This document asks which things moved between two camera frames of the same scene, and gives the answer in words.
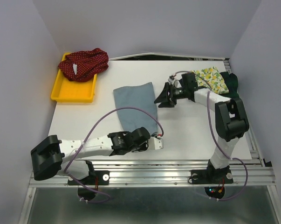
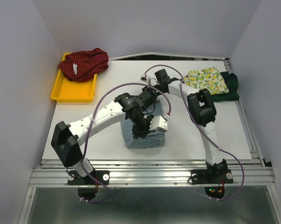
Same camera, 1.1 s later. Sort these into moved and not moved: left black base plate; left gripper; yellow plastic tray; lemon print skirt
Moved: left gripper
Not moved: yellow plastic tray; left black base plate; lemon print skirt
